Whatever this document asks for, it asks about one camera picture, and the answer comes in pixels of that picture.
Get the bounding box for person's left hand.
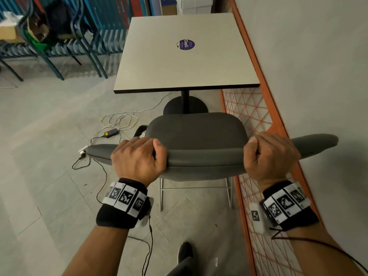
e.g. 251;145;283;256
111;137;168;188

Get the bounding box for person's right hand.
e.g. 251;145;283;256
243;132;301;191

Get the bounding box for grey upholstered chair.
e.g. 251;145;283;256
86;113;339;212

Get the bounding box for person's left forearm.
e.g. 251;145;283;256
62;221;130;276

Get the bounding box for person's right forearm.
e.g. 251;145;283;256
286;223;366;276

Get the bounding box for black wristband with marker tags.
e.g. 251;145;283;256
260;180;320;232
96;178;150;229

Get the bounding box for person's black shoe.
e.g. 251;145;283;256
177;242;194;265

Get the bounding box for round purple sticker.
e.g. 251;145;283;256
177;39;196;51

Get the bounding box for person's grey trouser leg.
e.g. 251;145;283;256
167;256;202;276

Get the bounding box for blue metal chair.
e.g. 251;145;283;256
16;0;108;81
0;40;39;82

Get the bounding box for white cardboard box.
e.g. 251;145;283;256
175;0;214;15

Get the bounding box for green plastic bag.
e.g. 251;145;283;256
24;29;49;53

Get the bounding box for brown cardboard box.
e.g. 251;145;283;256
0;23;28;43

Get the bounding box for orange wire mesh bench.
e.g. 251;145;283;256
220;0;323;276

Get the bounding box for white floor cable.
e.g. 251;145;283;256
90;91;176;145

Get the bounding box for black floor cable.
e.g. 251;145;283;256
71;135;108;205

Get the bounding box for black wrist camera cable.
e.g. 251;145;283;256
270;226;368;268
127;215;154;276

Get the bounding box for square beige pedestal table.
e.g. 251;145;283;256
113;13;261;115

